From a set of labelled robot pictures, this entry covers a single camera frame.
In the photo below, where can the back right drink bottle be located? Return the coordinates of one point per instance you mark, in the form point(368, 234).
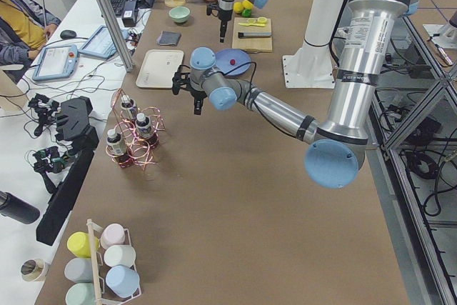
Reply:
point(145, 129)

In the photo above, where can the black computer mouse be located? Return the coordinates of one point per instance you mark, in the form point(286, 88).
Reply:
point(68, 34)

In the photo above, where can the green lime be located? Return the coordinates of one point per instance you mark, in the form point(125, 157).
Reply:
point(246, 13)

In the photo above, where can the seated person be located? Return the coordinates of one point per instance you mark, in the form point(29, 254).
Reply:
point(25, 28)

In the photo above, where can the lower whole lemon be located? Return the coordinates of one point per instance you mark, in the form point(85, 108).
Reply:
point(238, 7)

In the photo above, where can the white rabbit tray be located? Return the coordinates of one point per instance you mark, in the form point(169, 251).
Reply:
point(158, 68)

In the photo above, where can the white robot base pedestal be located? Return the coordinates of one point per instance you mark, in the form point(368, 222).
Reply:
point(311, 65)

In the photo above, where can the copper wire bottle rack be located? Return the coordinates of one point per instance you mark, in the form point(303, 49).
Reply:
point(134, 137)

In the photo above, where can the far teach pendant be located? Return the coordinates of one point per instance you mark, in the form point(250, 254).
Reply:
point(99, 45)

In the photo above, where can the yellow cup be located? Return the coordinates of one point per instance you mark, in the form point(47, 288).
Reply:
point(78, 244)

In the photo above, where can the tape roll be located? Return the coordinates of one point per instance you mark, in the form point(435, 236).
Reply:
point(34, 270)

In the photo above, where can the wooden cutting board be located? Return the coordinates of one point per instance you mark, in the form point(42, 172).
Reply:
point(253, 45)

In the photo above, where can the whole lemon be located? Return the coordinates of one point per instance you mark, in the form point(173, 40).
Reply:
point(247, 4)
point(238, 7)

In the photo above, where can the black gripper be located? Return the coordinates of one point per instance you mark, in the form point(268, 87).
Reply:
point(223, 16)
point(197, 96)

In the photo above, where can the teach pendant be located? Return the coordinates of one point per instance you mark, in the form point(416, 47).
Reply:
point(99, 45)
point(57, 62)

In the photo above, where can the grey folded cloth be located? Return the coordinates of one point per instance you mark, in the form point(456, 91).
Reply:
point(168, 38)

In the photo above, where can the drink bottle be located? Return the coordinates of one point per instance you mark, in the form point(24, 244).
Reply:
point(118, 149)
point(145, 129)
point(129, 107)

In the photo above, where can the blue round plate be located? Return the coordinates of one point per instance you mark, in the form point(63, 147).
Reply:
point(224, 56)

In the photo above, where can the upper whole lemon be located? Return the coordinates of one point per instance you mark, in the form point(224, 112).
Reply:
point(247, 4)

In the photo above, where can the grey cup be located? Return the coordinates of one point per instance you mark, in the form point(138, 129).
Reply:
point(79, 270)

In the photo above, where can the steel muddler black tip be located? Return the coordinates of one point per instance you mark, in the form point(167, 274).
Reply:
point(248, 35)

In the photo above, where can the near teach pendant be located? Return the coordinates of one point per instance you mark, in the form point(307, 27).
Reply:
point(57, 62)

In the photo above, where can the yellow plastic knife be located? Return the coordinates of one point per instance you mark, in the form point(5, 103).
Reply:
point(256, 24)

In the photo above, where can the front drink bottle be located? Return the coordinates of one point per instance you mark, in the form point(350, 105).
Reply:
point(118, 149)

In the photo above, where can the black thermos bottle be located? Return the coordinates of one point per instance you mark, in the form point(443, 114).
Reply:
point(17, 209)

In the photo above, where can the white cup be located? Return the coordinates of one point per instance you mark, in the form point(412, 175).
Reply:
point(124, 255)

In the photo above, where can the aluminium frame post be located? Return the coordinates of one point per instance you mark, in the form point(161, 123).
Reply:
point(115, 33)

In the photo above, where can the upper lemon half slice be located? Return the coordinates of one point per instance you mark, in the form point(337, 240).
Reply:
point(262, 20)

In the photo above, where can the light blue cup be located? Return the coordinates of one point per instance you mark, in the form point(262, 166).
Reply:
point(123, 281)

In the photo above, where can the mint green cup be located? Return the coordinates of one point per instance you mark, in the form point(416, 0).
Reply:
point(81, 294)

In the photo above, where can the back left drink bottle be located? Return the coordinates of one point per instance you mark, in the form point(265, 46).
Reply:
point(129, 107)

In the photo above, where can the pink cup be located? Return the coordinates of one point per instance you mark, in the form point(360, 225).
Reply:
point(113, 234)

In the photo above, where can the mint green bowl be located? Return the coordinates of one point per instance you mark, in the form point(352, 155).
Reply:
point(179, 14)

